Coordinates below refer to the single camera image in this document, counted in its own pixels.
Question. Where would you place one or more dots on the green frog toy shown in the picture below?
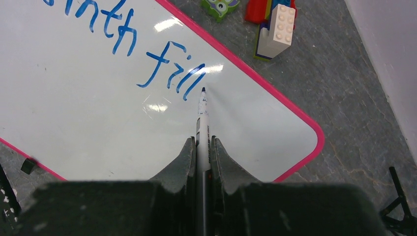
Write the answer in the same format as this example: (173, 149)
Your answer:
(218, 9)

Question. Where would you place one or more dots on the black board clip far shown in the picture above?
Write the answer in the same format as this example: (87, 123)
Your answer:
(28, 165)

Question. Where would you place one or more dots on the blue white marker pen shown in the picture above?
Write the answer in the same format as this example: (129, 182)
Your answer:
(203, 167)

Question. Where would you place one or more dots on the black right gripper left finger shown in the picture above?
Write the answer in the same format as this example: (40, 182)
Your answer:
(164, 205)

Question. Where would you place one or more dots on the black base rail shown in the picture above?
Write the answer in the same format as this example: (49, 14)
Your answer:
(9, 207)

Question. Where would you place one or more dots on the colourful toy block stack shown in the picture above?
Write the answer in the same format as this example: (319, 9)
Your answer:
(276, 20)

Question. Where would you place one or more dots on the white board with pink rim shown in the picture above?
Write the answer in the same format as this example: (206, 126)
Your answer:
(109, 89)

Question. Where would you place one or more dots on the black tripod stand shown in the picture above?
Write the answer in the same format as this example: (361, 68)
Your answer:
(408, 225)

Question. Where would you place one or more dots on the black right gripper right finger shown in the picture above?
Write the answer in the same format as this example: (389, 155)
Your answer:
(245, 206)

